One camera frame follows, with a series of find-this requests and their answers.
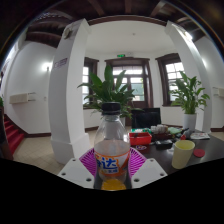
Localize tray of small jars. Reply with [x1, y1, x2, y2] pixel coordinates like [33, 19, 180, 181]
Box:
[150, 124, 171, 139]

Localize red plastic box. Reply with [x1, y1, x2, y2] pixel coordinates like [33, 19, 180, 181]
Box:
[128, 131, 153, 147]

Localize flat round red coaster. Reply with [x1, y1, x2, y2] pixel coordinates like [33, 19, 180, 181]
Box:
[193, 148, 206, 159]

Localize potted green plant white pot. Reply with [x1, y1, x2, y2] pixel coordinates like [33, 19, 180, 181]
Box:
[169, 71, 211, 134]
[77, 64, 136, 128]

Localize white wall radiator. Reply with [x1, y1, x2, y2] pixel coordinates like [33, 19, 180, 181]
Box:
[9, 92, 37, 105]
[212, 86, 224, 98]

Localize flat green box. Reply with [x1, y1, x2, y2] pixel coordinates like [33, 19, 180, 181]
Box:
[130, 128, 151, 134]

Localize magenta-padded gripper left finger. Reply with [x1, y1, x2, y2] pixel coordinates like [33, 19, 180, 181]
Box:
[57, 147, 99, 190]

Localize black chair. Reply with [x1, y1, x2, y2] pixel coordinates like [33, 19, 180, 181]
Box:
[130, 107, 162, 130]

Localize orange drink plastic bottle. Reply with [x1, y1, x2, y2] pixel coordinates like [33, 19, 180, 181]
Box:
[93, 101, 132, 192]

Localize pale yellow cup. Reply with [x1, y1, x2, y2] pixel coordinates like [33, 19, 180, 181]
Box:
[171, 139, 196, 170]

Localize red carpeted stairs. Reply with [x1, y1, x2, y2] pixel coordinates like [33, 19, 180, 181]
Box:
[3, 114, 26, 154]

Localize green folded cloth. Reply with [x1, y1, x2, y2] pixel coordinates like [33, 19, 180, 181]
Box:
[168, 126, 183, 135]

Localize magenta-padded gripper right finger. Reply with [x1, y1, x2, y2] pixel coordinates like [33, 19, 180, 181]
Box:
[128, 146, 168, 190]

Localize dark wooden double door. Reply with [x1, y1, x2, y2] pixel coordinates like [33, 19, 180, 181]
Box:
[104, 57, 154, 109]

